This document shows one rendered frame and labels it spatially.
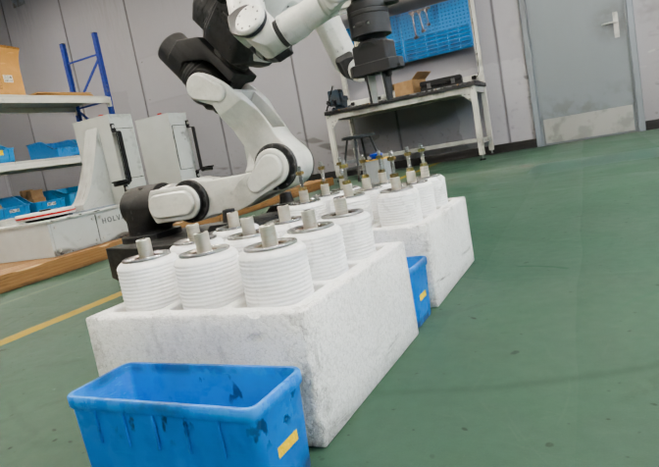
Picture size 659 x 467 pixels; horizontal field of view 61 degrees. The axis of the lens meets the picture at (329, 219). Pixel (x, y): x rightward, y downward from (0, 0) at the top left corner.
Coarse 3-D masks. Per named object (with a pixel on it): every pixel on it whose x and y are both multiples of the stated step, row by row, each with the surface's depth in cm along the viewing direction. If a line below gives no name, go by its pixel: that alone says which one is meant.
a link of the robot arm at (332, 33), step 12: (324, 24) 180; (336, 24) 181; (324, 36) 182; (336, 36) 181; (348, 36) 183; (336, 48) 182; (348, 48) 182; (336, 60) 183; (348, 60) 181; (348, 72) 182
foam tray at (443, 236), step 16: (448, 208) 134; (464, 208) 148; (416, 224) 118; (432, 224) 120; (448, 224) 132; (464, 224) 146; (384, 240) 120; (400, 240) 118; (416, 240) 117; (432, 240) 119; (448, 240) 130; (464, 240) 144; (432, 256) 118; (448, 256) 129; (464, 256) 142; (432, 272) 117; (448, 272) 128; (464, 272) 140; (432, 288) 117; (448, 288) 126; (432, 304) 118
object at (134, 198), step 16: (128, 192) 196; (144, 192) 192; (288, 192) 194; (128, 208) 193; (144, 208) 190; (272, 208) 192; (128, 224) 195; (144, 224) 192; (160, 224) 193; (208, 224) 213; (224, 224) 159; (128, 240) 192; (160, 240) 185; (176, 240) 177; (112, 256) 189; (128, 256) 180; (112, 272) 192
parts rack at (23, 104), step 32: (96, 32) 660; (64, 64) 685; (96, 64) 667; (0, 96) 543; (32, 96) 575; (64, 96) 609; (96, 96) 650; (32, 160) 567; (64, 160) 600; (0, 224) 528
